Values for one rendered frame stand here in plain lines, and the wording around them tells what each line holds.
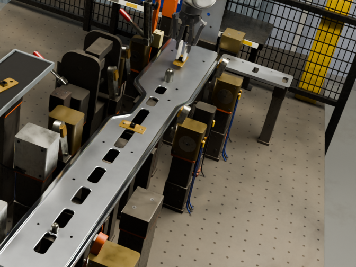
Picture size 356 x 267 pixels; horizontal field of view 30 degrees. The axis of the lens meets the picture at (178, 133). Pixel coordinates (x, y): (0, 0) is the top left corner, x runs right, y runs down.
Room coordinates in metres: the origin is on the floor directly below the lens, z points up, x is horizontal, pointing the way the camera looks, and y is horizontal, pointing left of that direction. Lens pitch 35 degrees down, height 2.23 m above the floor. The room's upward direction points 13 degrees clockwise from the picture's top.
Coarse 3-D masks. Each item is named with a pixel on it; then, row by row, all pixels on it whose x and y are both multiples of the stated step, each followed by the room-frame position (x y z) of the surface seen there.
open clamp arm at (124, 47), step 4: (124, 48) 2.03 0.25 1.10; (128, 48) 2.05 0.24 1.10; (124, 52) 2.02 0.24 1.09; (128, 52) 2.03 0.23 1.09; (124, 56) 2.02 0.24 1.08; (128, 56) 2.03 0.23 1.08; (128, 60) 2.04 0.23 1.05; (124, 64) 2.02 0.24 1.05; (128, 64) 2.04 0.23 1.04; (124, 68) 2.02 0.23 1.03; (128, 68) 2.04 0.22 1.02; (124, 72) 2.02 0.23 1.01; (128, 72) 2.04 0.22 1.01; (124, 76) 2.02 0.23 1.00; (128, 76) 2.03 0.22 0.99; (124, 80) 2.02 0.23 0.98
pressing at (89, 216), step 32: (160, 64) 2.16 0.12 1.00; (192, 64) 2.21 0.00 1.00; (160, 96) 1.94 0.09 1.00; (192, 96) 1.99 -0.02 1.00; (160, 128) 1.75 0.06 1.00; (96, 160) 1.52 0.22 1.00; (128, 160) 1.56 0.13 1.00; (64, 192) 1.35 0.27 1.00; (96, 192) 1.38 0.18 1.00; (32, 224) 1.21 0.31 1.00; (96, 224) 1.27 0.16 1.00; (0, 256) 1.08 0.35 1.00; (32, 256) 1.11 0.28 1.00; (64, 256) 1.13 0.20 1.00
